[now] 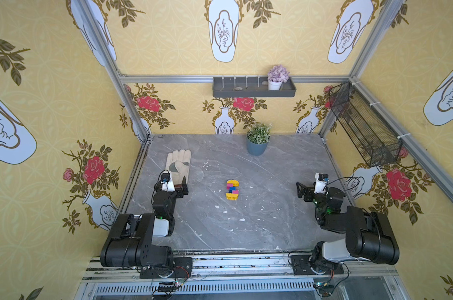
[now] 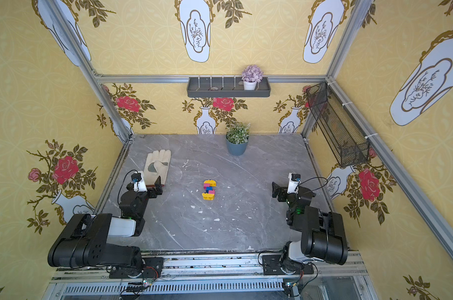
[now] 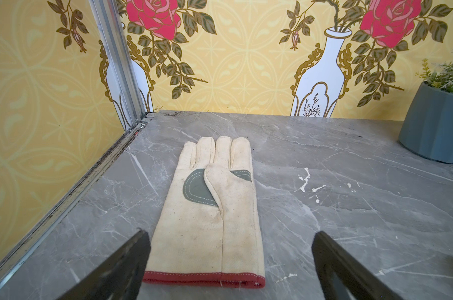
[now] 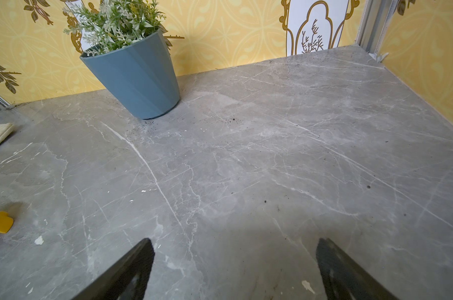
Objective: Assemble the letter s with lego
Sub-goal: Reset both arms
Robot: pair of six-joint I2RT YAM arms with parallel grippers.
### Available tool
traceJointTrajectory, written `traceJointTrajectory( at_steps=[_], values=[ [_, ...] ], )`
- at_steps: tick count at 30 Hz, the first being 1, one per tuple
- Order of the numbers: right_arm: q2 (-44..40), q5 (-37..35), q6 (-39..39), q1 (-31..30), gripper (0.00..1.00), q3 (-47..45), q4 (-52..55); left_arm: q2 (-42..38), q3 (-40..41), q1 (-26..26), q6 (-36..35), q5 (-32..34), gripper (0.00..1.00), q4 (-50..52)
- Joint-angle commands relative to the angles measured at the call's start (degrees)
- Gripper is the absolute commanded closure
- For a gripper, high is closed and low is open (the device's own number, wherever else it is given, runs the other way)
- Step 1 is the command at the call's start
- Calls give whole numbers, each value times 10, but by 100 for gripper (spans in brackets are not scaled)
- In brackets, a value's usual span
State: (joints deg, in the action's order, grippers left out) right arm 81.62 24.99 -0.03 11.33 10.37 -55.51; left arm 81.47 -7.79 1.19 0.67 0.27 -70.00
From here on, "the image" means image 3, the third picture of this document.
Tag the blue pot green plant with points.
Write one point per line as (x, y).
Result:
(428, 127)

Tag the beige work glove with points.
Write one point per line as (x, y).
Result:
(209, 232)

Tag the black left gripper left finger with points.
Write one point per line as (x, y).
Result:
(119, 277)

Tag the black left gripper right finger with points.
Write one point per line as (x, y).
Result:
(342, 277)

